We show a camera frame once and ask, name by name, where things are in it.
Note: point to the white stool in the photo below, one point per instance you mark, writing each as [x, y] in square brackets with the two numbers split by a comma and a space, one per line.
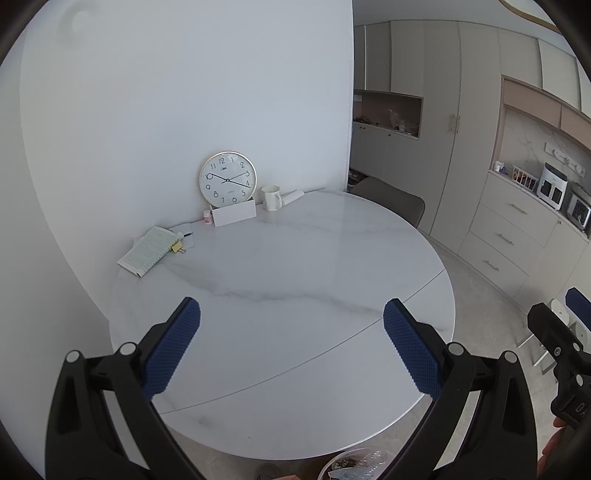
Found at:
[531, 341]

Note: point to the grey dining chair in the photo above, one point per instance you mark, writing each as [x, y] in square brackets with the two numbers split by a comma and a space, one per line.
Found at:
[392, 201]

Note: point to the white wall rail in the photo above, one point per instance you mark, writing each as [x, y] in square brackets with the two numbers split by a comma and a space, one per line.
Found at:
[565, 157]

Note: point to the round white wall clock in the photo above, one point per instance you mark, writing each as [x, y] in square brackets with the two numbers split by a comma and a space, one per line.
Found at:
[228, 179]

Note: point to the small white jar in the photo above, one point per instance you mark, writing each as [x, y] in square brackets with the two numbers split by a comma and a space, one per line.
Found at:
[498, 166]

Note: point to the upper wall cabinet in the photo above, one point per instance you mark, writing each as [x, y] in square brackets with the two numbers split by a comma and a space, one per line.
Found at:
[540, 69]

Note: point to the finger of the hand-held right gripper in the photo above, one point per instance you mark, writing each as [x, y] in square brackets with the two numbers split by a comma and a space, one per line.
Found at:
[579, 302]
[549, 327]

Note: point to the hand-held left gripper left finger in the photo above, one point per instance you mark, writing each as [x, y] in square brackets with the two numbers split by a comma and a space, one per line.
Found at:
[173, 346]

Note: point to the silver toaster oven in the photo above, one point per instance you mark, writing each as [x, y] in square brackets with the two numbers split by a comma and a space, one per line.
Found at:
[579, 207]

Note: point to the white mug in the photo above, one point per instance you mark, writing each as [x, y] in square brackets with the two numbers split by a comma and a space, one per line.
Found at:
[271, 197]

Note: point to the white paper sheet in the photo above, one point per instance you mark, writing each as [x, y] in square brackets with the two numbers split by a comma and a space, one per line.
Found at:
[184, 228]

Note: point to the rolled white paper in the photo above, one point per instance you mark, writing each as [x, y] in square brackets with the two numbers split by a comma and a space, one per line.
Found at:
[292, 197]

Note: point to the white plastic waste bin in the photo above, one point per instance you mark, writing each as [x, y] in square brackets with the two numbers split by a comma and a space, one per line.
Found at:
[330, 467]

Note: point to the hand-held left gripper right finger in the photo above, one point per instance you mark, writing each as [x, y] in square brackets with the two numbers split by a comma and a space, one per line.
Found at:
[413, 350]

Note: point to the yellow binder clip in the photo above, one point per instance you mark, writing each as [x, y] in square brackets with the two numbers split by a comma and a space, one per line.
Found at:
[178, 247]

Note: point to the white card box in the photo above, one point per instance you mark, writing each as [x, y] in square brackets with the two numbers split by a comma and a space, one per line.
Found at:
[234, 214]

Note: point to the person's right hand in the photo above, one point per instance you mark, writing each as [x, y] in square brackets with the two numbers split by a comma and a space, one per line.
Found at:
[553, 454]

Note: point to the green lined notebook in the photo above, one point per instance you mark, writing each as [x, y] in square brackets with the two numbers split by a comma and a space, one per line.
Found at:
[145, 251]

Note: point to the oval ceiling light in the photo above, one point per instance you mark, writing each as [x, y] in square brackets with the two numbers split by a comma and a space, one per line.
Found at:
[531, 11]

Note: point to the tall beige cabinet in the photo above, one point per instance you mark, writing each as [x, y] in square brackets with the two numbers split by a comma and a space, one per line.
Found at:
[443, 129]

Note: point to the spice rack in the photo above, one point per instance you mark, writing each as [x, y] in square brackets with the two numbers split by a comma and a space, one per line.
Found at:
[521, 174]

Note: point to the white countertop appliance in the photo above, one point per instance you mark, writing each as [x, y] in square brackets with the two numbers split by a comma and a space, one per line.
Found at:
[551, 187]

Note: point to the beige drawer cabinet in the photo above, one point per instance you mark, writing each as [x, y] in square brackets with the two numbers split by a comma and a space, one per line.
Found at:
[512, 230]

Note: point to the small pink bottle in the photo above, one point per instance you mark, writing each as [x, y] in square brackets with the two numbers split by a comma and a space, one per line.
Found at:
[207, 217]

